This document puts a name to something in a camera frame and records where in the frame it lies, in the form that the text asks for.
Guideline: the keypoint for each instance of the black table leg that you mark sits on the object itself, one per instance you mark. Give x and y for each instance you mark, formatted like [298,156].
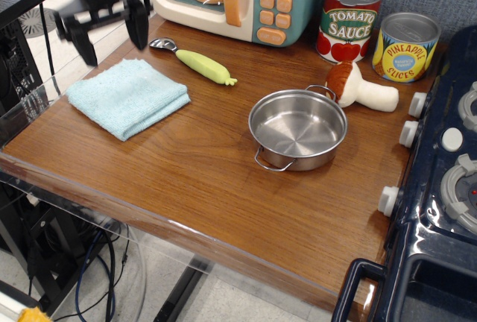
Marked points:
[179,296]

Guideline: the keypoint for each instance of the plush mushroom toy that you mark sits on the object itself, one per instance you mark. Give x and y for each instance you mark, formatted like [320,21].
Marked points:
[346,81]

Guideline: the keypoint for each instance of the tomato sauce can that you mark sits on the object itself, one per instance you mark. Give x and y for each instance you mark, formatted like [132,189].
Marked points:
[345,29]

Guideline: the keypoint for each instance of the small stainless steel pot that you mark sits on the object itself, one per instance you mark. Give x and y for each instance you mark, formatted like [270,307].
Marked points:
[297,129]

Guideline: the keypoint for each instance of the dark blue toy stove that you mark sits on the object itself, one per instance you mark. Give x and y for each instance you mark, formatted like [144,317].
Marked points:
[429,272]

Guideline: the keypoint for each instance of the clear acrylic table guard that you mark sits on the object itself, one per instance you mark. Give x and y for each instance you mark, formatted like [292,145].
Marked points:
[149,181]

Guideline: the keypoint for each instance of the green handled metal spoon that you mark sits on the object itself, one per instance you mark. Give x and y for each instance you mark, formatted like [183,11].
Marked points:
[203,65]

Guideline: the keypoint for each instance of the white stove knob middle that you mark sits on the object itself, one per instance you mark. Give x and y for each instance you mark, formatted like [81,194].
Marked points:
[408,133]

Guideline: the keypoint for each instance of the pineapple slices can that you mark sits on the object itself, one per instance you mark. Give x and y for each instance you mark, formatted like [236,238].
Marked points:
[405,46]

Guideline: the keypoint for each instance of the white stove knob upper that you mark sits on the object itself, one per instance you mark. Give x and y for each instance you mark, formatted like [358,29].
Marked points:
[417,104]

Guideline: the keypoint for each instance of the white stove knob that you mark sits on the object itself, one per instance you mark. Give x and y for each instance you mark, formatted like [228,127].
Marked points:
[417,104]
[408,133]
[387,200]

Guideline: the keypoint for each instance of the white stove knob lower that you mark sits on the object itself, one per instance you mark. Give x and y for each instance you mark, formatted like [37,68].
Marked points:
[387,200]

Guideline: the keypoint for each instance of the light blue rag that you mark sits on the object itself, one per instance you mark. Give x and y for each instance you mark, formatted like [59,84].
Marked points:
[128,98]

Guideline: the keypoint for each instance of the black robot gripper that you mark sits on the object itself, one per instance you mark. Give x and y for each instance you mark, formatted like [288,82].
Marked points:
[80,16]

